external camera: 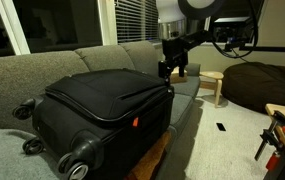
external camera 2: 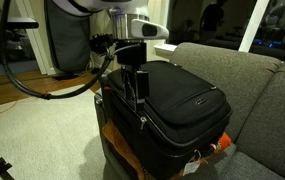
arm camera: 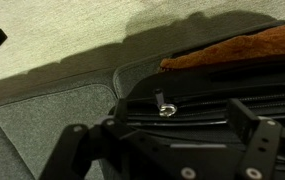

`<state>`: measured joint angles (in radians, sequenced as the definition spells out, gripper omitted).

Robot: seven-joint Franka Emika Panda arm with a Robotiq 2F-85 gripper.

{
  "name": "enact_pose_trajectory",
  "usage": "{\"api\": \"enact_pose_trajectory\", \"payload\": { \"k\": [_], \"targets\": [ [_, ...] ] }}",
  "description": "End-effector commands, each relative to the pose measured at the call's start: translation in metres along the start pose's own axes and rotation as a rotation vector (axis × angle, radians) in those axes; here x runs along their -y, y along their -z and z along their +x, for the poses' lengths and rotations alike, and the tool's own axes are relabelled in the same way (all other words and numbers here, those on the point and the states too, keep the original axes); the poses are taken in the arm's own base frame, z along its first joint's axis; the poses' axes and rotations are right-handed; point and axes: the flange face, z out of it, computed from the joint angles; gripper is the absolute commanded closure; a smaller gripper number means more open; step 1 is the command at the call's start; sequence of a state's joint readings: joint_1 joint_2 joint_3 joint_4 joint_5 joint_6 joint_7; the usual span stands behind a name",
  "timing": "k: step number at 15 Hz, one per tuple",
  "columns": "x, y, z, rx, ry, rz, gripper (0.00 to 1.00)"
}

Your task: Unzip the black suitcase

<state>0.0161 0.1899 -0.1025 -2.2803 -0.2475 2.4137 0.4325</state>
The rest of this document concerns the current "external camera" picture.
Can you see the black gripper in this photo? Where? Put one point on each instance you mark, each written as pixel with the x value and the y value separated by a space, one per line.
pixel 173 50

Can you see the white framed window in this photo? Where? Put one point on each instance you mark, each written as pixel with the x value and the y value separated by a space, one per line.
pixel 58 23

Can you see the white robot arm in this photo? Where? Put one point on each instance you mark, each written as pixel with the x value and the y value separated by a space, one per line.
pixel 168 13

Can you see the grey fabric sofa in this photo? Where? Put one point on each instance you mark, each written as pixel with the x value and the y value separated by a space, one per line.
pixel 15 80

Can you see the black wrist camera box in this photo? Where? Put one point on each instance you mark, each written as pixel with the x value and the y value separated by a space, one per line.
pixel 232 33

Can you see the wooden work table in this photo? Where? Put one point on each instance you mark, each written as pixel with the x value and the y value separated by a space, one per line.
pixel 270 107

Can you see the dark brown bean bag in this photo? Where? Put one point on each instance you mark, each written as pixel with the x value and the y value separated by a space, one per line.
pixel 265 86

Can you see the small black flat phone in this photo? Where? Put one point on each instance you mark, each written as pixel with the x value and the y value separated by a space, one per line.
pixel 221 126

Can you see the light wooden stool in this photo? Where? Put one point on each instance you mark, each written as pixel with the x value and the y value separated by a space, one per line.
pixel 212 75

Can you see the black fabric wheeled suitcase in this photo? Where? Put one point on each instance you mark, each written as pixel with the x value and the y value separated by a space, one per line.
pixel 108 90

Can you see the black bar clamp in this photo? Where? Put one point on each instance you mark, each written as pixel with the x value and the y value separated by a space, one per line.
pixel 265 136

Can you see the white window blinds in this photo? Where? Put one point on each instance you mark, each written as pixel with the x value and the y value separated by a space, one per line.
pixel 135 20

